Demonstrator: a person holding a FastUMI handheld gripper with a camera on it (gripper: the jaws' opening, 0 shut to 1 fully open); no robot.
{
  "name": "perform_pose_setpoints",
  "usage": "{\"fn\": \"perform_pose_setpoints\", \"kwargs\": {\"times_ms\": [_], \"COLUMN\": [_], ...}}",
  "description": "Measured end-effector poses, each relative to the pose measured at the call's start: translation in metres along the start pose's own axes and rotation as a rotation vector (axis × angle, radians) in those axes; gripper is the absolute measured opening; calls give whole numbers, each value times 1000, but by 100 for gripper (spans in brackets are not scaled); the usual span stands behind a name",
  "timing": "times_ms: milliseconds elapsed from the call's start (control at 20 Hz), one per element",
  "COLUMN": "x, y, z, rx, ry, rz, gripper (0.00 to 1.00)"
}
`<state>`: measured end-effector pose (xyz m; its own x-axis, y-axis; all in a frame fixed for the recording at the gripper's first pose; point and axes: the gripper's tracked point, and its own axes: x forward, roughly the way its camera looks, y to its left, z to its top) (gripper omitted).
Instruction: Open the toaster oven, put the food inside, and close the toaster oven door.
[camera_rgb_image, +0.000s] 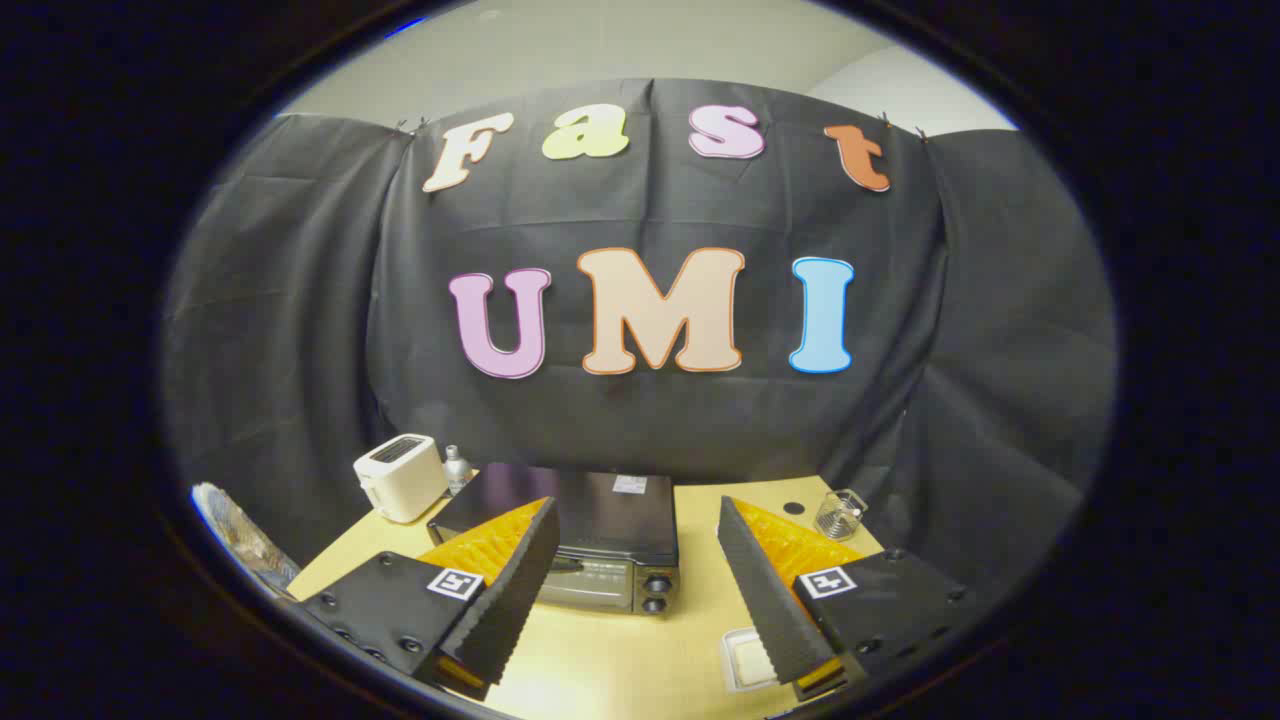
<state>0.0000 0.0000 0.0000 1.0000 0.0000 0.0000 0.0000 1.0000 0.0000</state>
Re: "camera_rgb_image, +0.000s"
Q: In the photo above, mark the white bread toaster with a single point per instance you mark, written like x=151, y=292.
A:
x=405, y=480

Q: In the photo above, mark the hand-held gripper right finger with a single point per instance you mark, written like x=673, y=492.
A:
x=765, y=600

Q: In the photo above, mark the white rectangular tray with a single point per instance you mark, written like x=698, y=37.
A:
x=745, y=660

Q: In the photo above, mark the black toaster oven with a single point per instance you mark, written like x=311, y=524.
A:
x=610, y=510

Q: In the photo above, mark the patterned cloth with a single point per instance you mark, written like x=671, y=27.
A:
x=235, y=530

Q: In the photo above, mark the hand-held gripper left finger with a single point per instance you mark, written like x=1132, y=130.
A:
x=510, y=600

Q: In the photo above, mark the silver drink bottle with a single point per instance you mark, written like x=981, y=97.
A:
x=457, y=470

